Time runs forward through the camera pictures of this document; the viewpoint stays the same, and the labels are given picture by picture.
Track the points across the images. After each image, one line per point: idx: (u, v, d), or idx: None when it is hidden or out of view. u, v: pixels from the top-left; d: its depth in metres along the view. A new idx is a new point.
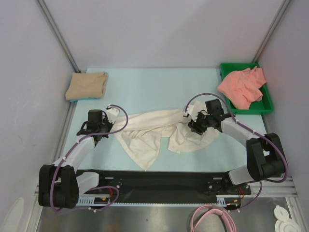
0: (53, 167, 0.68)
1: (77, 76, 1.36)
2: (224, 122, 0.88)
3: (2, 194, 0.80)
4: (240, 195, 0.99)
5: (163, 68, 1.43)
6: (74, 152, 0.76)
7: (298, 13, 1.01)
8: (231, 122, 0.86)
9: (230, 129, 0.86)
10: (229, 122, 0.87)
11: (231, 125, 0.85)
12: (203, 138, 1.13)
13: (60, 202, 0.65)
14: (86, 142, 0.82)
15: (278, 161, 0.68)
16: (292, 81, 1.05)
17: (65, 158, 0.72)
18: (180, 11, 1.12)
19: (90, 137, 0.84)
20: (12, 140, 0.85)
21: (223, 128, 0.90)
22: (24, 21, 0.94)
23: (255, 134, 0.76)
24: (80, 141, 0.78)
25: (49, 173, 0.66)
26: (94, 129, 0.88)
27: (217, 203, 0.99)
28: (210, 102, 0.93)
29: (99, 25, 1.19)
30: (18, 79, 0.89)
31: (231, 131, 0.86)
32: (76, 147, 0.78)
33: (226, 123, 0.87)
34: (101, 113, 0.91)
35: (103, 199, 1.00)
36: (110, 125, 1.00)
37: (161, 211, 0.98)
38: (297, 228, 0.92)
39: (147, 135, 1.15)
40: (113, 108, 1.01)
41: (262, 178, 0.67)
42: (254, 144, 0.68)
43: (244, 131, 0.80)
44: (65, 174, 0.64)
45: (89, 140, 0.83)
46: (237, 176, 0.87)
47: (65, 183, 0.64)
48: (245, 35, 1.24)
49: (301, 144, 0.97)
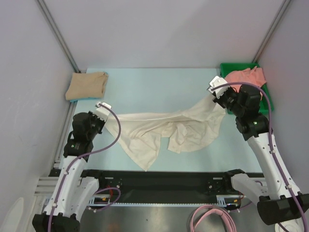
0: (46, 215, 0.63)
1: (77, 76, 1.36)
2: (255, 139, 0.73)
3: (2, 194, 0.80)
4: (240, 195, 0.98)
5: (163, 68, 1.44)
6: (65, 190, 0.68)
7: (298, 13, 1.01)
8: (265, 145, 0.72)
9: (258, 151, 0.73)
10: (262, 144, 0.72)
11: (263, 152, 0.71)
12: (203, 138, 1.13)
13: None
14: (75, 167, 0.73)
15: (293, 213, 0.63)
16: (291, 81, 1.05)
17: (55, 203, 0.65)
18: (180, 11, 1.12)
19: (79, 160, 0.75)
20: (12, 140, 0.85)
21: (250, 141, 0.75)
22: (24, 21, 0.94)
23: (287, 189, 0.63)
24: (68, 170, 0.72)
25: (43, 221, 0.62)
26: (83, 141, 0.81)
27: (217, 203, 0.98)
28: (247, 95, 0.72)
29: (98, 25, 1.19)
30: (18, 79, 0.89)
31: (258, 153, 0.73)
32: (64, 185, 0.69)
33: (259, 144, 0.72)
34: (86, 120, 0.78)
35: (103, 199, 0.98)
36: (103, 123, 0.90)
37: (161, 211, 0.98)
38: (297, 228, 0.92)
39: (147, 134, 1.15)
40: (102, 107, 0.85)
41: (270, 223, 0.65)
42: (281, 205, 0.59)
43: (276, 176, 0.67)
44: (59, 224, 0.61)
45: (78, 165, 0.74)
46: (240, 185, 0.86)
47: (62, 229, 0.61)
48: (245, 36, 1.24)
49: (301, 144, 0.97)
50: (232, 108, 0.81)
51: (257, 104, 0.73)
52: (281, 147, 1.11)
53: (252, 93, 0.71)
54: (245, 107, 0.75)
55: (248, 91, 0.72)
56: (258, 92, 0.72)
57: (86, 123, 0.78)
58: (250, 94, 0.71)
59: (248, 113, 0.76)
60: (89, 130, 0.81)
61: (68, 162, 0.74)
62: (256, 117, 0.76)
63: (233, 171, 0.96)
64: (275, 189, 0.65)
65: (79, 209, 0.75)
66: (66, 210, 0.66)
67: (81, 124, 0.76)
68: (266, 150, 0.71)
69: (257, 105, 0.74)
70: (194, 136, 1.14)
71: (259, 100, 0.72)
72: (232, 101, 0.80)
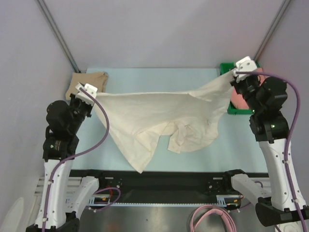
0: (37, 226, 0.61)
1: (77, 76, 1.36)
2: (270, 146, 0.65)
3: (2, 194, 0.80)
4: (240, 195, 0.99)
5: (163, 68, 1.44)
6: (53, 201, 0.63)
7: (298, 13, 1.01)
8: (278, 153, 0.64)
9: (269, 156, 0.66)
10: (275, 152, 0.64)
11: (275, 160, 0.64)
12: (203, 138, 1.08)
13: None
14: (60, 172, 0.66)
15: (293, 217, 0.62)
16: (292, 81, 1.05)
17: (46, 217, 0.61)
18: (180, 11, 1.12)
19: (63, 165, 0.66)
20: (12, 140, 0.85)
21: (262, 143, 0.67)
22: (24, 21, 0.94)
23: (293, 203, 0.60)
24: (52, 179, 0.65)
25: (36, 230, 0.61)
26: (65, 138, 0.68)
27: (217, 203, 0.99)
28: (272, 94, 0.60)
29: (98, 25, 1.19)
30: (18, 79, 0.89)
31: (268, 159, 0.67)
32: (50, 196, 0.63)
33: (273, 151, 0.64)
34: (64, 113, 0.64)
35: (103, 199, 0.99)
36: (89, 107, 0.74)
37: (161, 211, 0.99)
38: (297, 228, 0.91)
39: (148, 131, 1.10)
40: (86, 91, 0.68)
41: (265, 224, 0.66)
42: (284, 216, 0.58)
43: (285, 188, 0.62)
44: None
45: (64, 170, 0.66)
46: (238, 185, 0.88)
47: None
48: (245, 36, 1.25)
49: (301, 144, 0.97)
50: (250, 99, 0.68)
51: (280, 104, 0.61)
52: None
53: (278, 92, 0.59)
54: (265, 105, 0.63)
55: (273, 89, 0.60)
56: (283, 91, 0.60)
57: (64, 117, 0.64)
58: (274, 92, 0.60)
59: (266, 112, 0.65)
60: (71, 123, 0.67)
61: (51, 166, 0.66)
62: (274, 117, 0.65)
63: (233, 171, 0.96)
64: (281, 200, 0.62)
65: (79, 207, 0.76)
66: (59, 220, 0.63)
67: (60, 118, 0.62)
68: (279, 159, 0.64)
69: (278, 106, 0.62)
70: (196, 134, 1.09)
71: (283, 102, 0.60)
72: (252, 91, 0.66)
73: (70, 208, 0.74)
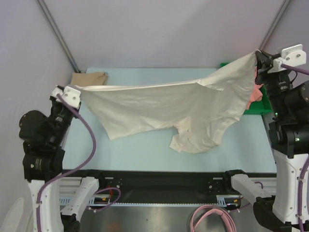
0: None
1: (77, 76, 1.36)
2: (288, 161, 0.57)
3: (2, 194, 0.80)
4: (240, 195, 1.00)
5: (163, 68, 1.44)
6: (45, 221, 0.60)
7: None
8: (296, 169, 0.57)
9: (284, 168, 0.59)
10: (292, 167, 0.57)
11: (291, 176, 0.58)
12: (203, 143, 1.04)
13: None
14: (48, 192, 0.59)
15: None
16: None
17: None
18: (180, 11, 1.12)
19: (49, 185, 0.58)
20: (12, 140, 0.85)
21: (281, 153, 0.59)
22: (24, 21, 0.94)
23: (296, 217, 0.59)
24: (39, 201, 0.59)
25: None
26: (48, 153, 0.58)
27: (217, 203, 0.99)
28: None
29: (98, 25, 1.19)
30: (18, 79, 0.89)
31: (282, 169, 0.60)
32: (42, 219, 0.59)
33: (292, 166, 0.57)
34: (41, 127, 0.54)
35: (103, 199, 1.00)
36: None
37: (161, 210, 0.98)
38: None
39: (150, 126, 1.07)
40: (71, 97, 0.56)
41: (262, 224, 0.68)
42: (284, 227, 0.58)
43: (293, 204, 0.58)
44: None
45: (51, 190, 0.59)
46: (238, 185, 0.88)
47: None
48: (245, 35, 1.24)
49: None
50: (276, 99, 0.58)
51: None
52: None
53: None
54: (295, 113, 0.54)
55: None
56: None
57: (43, 131, 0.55)
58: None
59: (294, 120, 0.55)
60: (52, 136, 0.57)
61: (36, 188, 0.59)
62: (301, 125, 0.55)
63: (233, 171, 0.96)
64: (285, 213, 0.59)
65: (79, 209, 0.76)
66: None
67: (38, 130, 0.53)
68: (295, 175, 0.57)
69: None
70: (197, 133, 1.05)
71: None
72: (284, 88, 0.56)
73: (70, 211, 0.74)
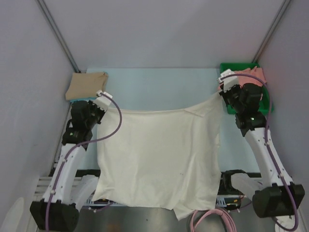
0: (44, 203, 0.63)
1: (77, 76, 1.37)
2: (251, 133, 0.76)
3: (4, 194, 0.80)
4: (240, 195, 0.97)
5: (163, 69, 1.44)
6: (63, 177, 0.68)
7: (297, 13, 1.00)
8: (260, 138, 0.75)
9: (253, 143, 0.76)
10: (258, 137, 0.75)
11: (259, 143, 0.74)
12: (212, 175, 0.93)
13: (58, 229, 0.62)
14: (75, 153, 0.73)
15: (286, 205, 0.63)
16: (292, 81, 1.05)
17: (54, 191, 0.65)
18: (180, 12, 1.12)
19: (77, 148, 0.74)
20: (13, 140, 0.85)
21: (247, 137, 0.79)
22: (25, 22, 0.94)
23: (280, 178, 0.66)
24: (66, 158, 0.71)
25: (41, 207, 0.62)
26: (82, 129, 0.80)
27: (217, 203, 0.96)
28: None
29: (98, 25, 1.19)
30: (18, 80, 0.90)
31: (254, 147, 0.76)
32: (62, 172, 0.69)
33: (255, 136, 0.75)
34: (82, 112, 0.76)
35: (102, 200, 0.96)
36: (101, 113, 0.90)
37: (161, 210, 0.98)
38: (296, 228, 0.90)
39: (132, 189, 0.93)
40: (102, 97, 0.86)
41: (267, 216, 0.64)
42: (273, 193, 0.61)
43: (269, 166, 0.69)
44: (58, 210, 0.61)
45: (77, 152, 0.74)
46: (239, 183, 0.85)
47: (62, 220, 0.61)
48: (245, 36, 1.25)
49: (301, 143, 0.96)
50: None
51: (256, 102, 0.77)
52: (280, 146, 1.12)
53: None
54: None
55: None
56: None
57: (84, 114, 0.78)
58: (251, 92, 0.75)
59: None
60: (88, 118, 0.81)
61: (66, 149, 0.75)
62: None
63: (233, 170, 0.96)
64: (269, 177, 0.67)
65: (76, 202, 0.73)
66: (64, 197, 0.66)
67: (79, 112, 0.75)
68: (261, 142, 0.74)
69: (256, 104, 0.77)
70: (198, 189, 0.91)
71: None
72: None
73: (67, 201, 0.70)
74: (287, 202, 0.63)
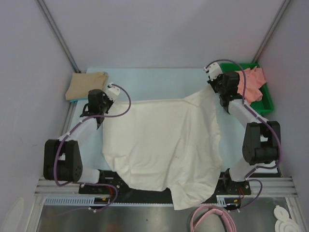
0: (58, 142, 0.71)
1: (77, 76, 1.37)
2: (232, 102, 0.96)
3: (3, 194, 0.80)
4: (240, 195, 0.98)
5: (163, 69, 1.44)
6: (78, 130, 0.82)
7: (298, 12, 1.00)
8: (239, 104, 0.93)
9: (236, 109, 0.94)
10: (237, 103, 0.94)
11: (239, 106, 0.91)
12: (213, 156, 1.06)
13: (63, 175, 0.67)
14: (89, 122, 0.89)
15: (273, 148, 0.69)
16: (292, 80, 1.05)
17: (69, 134, 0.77)
18: (180, 11, 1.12)
19: (93, 119, 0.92)
20: (13, 140, 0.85)
21: (231, 109, 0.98)
22: (24, 21, 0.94)
23: (257, 119, 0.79)
24: (83, 121, 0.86)
25: (54, 146, 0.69)
26: (96, 111, 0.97)
27: (217, 203, 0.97)
28: None
29: (98, 25, 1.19)
30: (18, 80, 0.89)
31: (237, 112, 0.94)
32: (78, 127, 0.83)
33: (235, 104, 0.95)
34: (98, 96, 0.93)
35: (102, 199, 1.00)
36: (110, 102, 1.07)
37: (161, 211, 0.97)
38: (297, 228, 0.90)
39: (133, 175, 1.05)
40: (113, 87, 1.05)
41: (254, 161, 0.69)
42: (254, 126, 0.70)
43: (248, 115, 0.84)
44: (69, 143, 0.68)
45: (91, 123, 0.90)
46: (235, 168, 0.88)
47: (69, 154, 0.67)
48: (245, 35, 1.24)
49: (301, 142, 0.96)
50: None
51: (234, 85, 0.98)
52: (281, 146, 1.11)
53: None
54: None
55: None
56: None
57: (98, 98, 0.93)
58: (230, 76, 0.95)
59: None
60: (101, 104, 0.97)
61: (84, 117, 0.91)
62: None
63: None
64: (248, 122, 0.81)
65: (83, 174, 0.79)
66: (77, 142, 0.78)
67: (95, 97, 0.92)
68: (241, 105, 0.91)
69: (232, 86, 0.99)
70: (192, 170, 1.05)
71: None
72: None
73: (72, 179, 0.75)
74: (272, 143, 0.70)
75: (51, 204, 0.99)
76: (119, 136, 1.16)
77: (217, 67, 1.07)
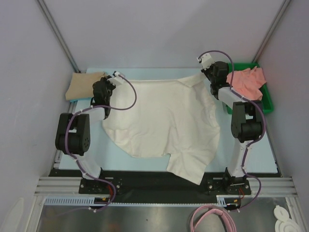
0: (70, 115, 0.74)
1: (77, 76, 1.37)
2: (220, 89, 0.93)
3: (3, 194, 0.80)
4: (240, 195, 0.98)
5: (163, 69, 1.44)
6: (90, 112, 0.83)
7: (297, 12, 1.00)
8: (226, 89, 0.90)
9: (224, 95, 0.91)
10: (225, 89, 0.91)
11: (226, 92, 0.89)
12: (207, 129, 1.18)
13: (74, 145, 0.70)
14: (101, 109, 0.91)
15: (257, 124, 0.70)
16: (292, 80, 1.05)
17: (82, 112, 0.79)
18: (180, 12, 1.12)
19: (102, 109, 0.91)
20: (12, 140, 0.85)
21: (220, 95, 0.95)
22: (24, 22, 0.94)
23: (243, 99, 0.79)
24: (94, 107, 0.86)
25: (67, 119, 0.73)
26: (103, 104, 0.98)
27: (217, 203, 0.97)
28: None
29: (98, 25, 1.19)
30: (18, 80, 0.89)
31: (226, 98, 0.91)
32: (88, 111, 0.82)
33: (223, 90, 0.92)
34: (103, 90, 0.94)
35: (103, 199, 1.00)
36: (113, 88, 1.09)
37: (161, 211, 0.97)
38: (297, 228, 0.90)
39: (133, 144, 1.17)
40: (119, 77, 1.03)
41: (240, 136, 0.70)
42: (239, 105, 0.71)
43: (234, 98, 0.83)
44: (82, 117, 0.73)
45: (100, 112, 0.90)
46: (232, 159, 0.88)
47: (81, 127, 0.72)
48: (245, 36, 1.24)
49: (301, 142, 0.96)
50: None
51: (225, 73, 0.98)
52: (281, 146, 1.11)
53: None
54: None
55: None
56: None
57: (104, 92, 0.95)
58: (219, 66, 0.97)
59: None
60: (106, 95, 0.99)
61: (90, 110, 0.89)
62: None
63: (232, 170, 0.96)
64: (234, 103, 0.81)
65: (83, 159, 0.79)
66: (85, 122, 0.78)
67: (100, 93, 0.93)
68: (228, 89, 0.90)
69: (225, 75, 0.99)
70: (189, 141, 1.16)
71: None
72: None
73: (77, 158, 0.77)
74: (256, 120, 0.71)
75: (51, 204, 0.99)
76: (120, 113, 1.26)
77: (210, 58, 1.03)
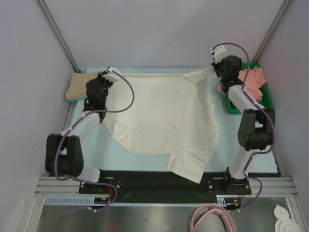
0: (59, 136, 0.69)
1: (77, 76, 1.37)
2: (231, 88, 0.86)
3: (3, 194, 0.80)
4: (240, 195, 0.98)
5: (162, 68, 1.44)
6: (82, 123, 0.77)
7: (297, 12, 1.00)
8: (238, 90, 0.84)
9: (234, 95, 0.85)
10: (236, 89, 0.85)
11: (237, 93, 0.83)
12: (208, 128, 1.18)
13: (64, 169, 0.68)
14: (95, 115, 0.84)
15: (266, 134, 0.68)
16: (292, 80, 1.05)
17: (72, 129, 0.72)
18: (180, 11, 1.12)
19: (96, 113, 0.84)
20: (12, 140, 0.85)
21: (229, 94, 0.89)
22: (24, 21, 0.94)
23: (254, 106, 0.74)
24: (86, 116, 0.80)
25: (56, 140, 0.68)
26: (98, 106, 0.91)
27: (217, 203, 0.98)
28: None
29: (98, 24, 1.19)
30: (18, 80, 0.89)
31: (235, 99, 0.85)
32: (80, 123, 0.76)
33: (234, 90, 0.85)
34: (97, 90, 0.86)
35: (103, 199, 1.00)
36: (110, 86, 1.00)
37: (161, 210, 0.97)
38: (297, 228, 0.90)
39: (130, 139, 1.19)
40: (113, 73, 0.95)
41: (247, 145, 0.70)
42: (249, 114, 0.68)
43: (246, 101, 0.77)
44: (72, 139, 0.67)
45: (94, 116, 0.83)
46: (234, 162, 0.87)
47: (71, 151, 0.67)
48: (245, 35, 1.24)
49: (301, 142, 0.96)
50: None
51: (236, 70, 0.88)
52: (281, 146, 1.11)
53: None
54: None
55: None
56: None
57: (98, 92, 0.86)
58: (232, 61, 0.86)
59: None
60: (102, 96, 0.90)
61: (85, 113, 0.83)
62: None
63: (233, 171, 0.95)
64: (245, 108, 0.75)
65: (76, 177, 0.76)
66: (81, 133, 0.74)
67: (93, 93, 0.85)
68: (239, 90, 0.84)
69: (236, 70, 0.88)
70: (189, 140, 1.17)
71: None
72: None
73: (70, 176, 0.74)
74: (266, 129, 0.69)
75: (51, 204, 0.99)
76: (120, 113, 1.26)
77: (223, 51, 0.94)
